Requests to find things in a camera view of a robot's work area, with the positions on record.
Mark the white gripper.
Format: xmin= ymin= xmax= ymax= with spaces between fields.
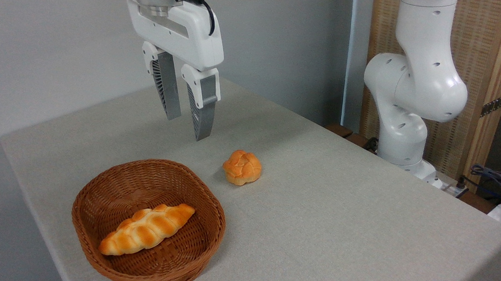
xmin=116 ymin=0 xmax=228 ymax=143

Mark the long braided bread loaf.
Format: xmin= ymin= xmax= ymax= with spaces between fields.
xmin=98 ymin=197 xmax=197 ymax=262

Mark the round knotted bread roll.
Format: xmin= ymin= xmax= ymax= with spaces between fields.
xmin=221 ymin=149 xmax=264 ymax=187

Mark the brown wicker basket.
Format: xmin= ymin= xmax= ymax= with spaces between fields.
xmin=66 ymin=153 xmax=231 ymax=281

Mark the brown wooden base board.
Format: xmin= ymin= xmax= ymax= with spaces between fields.
xmin=324 ymin=122 xmax=382 ymax=155

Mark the pale blue vertical strip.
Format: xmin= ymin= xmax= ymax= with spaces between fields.
xmin=342 ymin=0 xmax=360 ymax=128

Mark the white power strip with plug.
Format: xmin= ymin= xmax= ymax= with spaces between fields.
xmin=442 ymin=174 xmax=470 ymax=199

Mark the wooden framed rattan panel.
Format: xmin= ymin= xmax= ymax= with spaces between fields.
xmin=355 ymin=0 xmax=501 ymax=196

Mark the metal hinge on panel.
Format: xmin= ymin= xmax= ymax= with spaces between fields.
xmin=480 ymin=92 xmax=501 ymax=119

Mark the blue cable bundle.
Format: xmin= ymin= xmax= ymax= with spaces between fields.
xmin=468 ymin=164 xmax=501 ymax=203

